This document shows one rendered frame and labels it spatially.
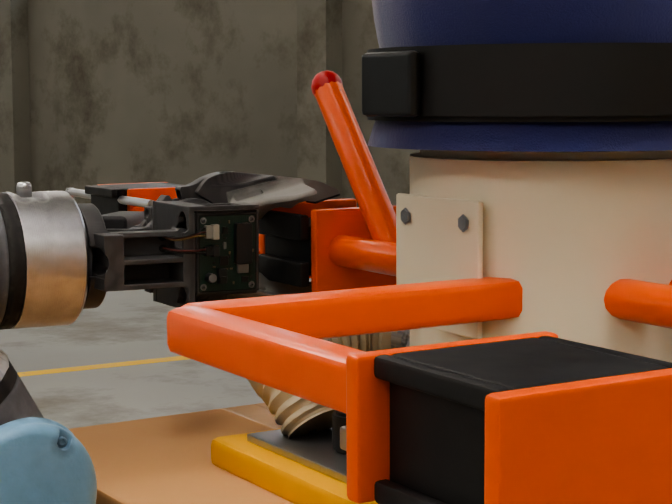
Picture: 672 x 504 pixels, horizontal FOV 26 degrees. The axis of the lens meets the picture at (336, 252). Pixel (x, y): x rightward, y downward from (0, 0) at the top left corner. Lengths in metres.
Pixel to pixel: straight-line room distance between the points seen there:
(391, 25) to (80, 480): 0.30
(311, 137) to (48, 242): 10.81
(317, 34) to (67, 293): 10.78
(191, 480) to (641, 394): 0.51
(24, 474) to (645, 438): 0.42
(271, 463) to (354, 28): 10.89
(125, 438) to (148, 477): 0.11
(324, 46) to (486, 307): 10.89
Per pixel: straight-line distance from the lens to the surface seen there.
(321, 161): 11.68
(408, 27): 0.80
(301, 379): 0.58
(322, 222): 1.02
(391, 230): 1.00
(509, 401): 0.42
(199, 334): 0.65
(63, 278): 0.94
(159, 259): 0.96
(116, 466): 0.96
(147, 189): 1.34
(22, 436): 0.79
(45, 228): 0.94
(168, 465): 0.95
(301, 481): 0.85
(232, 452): 0.92
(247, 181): 1.05
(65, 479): 0.81
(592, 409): 0.44
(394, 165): 11.49
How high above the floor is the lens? 1.31
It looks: 6 degrees down
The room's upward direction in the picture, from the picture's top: straight up
